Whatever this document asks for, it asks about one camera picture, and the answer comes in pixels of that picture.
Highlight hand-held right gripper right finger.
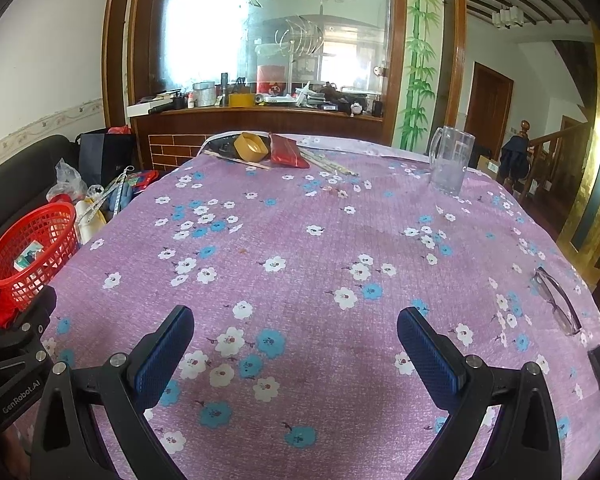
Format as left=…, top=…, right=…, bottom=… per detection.
left=396, top=306, right=563, bottom=480

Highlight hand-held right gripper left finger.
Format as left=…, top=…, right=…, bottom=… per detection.
left=30, top=305, right=196, bottom=480

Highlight red mesh basket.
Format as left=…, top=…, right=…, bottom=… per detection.
left=0, top=202, right=80, bottom=311

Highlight teal medicine box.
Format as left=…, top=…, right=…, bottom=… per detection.
left=14, top=242, right=46, bottom=268

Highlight red cloth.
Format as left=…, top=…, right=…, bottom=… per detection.
left=0, top=295, right=26, bottom=331

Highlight purple floral tablecloth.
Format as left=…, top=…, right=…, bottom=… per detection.
left=22, top=132, right=600, bottom=480

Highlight eyeglasses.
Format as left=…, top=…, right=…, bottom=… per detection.
left=531, top=266, right=583, bottom=337

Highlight yellow tray with white rolls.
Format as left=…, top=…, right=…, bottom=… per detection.
left=75, top=200, right=106, bottom=246

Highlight blue cloth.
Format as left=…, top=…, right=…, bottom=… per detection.
left=107, top=182, right=133, bottom=211

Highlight folding ruler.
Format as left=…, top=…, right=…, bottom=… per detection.
left=82, top=165, right=131, bottom=226

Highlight colourful toy pack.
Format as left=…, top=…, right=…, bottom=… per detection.
left=127, top=170, right=160, bottom=191

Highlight black leather sofa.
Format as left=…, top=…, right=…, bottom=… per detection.
left=0, top=134, right=88, bottom=281

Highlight clear glass mug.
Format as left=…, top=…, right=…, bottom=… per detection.
left=426, top=125, right=476, bottom=197

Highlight clear plastic bag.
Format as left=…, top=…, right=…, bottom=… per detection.
left=55, top=158, right=88, bottom=196

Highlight wooden stick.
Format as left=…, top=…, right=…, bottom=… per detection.
left=203, top=149, right=271, bottom=171

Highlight dark paper shopping bag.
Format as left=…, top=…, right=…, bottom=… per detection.
left=75, top=127, right=137, bottom=186

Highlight dark jacket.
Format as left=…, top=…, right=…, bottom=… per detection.
left=497, top=135, right=531, bottom=186

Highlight bundle of wooden sticks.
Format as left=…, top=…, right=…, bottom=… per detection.
left=300, top=147, right=361, bottom=178

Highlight black plastic bag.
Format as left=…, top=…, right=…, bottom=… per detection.
left=207, top=135, right=241, bottom=157

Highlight yellow tape roll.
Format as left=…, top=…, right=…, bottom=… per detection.
left=233, top=131, right=270, bottom=162

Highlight red pouch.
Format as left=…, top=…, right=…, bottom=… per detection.
left=268, top=132, right=312, bottom=169

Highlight white book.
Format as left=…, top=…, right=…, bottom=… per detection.
left=126, top=102, right=173, bottom=117

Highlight wooden stair railing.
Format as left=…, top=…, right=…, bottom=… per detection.
left=500, top=120, right=593, bottom=201

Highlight wooden door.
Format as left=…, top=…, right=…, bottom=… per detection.
left=462, top=61, right=515, bottom=148

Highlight metal tin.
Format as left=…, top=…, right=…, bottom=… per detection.
left=192, top=81, right=217, bottom=107

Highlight red box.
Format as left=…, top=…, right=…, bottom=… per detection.
left=256, top=64, right=291, bottom=96

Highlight glass partition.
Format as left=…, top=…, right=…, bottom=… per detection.
left=130, top=0, right=396, bottom=106

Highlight ceiling lamp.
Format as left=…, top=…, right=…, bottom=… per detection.
left=491, top=5, right=526, bottom=28

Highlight golden door frame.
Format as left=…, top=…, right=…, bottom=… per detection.
left=560, top=25, right=600, bottom=281

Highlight bamboo wall decal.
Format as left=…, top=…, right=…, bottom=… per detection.
left=397, top=0, right=443, bottom=151

